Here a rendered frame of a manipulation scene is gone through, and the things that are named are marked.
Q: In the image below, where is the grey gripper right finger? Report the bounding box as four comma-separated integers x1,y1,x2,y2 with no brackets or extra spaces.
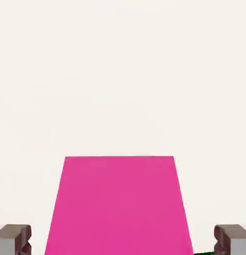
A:
214,224,246,255

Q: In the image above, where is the large pink box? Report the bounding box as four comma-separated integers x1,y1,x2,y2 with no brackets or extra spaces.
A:
44,155,194,255

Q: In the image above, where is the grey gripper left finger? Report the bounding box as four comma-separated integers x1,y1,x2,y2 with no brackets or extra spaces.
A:
0,224,32,255

